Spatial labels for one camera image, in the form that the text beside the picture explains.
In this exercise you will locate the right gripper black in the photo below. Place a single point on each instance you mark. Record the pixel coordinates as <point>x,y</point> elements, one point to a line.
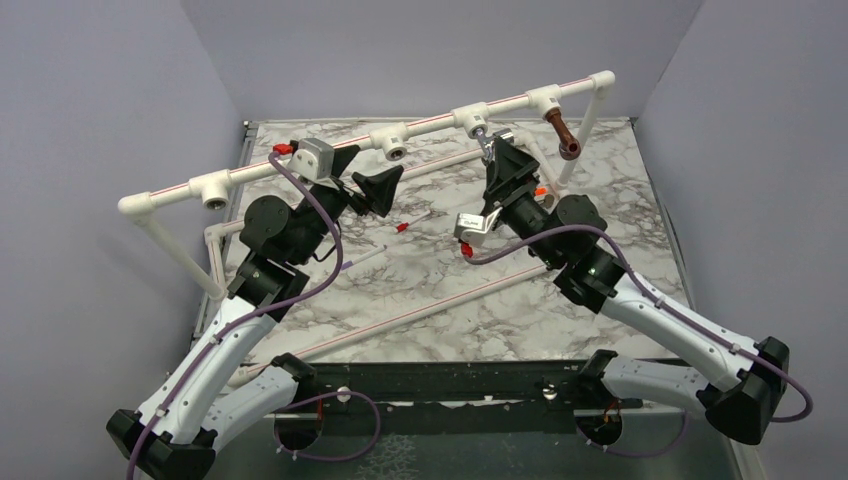
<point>509,164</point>

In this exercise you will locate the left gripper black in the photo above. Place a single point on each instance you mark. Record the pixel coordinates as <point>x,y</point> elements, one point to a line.
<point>378,188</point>

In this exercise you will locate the chrome metal faucet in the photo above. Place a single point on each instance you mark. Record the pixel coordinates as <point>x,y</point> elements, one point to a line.
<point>486,141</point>

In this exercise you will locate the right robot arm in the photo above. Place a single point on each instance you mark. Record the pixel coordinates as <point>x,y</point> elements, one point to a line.
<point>732,381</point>

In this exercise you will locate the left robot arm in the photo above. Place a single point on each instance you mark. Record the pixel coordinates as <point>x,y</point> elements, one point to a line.
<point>294,254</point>

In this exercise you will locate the black orange faucet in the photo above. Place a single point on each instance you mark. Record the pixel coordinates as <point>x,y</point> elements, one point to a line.
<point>544,197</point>

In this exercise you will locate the brown plastic faucet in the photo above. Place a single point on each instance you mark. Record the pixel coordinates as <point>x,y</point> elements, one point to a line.
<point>569,146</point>

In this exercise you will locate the white red marker pen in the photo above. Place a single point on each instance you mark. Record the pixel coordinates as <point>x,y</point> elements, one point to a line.
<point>402,227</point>

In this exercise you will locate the white purple marker pen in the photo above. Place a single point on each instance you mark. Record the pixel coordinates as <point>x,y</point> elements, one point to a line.
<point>363,257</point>

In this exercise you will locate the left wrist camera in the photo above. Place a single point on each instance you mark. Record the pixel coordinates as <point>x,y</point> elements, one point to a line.
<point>309,158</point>

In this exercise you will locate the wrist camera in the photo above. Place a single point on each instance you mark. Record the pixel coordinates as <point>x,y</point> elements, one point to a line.
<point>471,230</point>
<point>309,158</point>

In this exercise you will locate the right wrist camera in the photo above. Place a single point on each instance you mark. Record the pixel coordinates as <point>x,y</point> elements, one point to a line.
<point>471,230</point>

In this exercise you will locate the white PVC pipe frame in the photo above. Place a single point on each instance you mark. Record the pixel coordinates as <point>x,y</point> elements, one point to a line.
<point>140,208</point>

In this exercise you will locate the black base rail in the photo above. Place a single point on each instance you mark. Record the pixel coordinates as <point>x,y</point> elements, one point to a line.
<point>420,398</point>

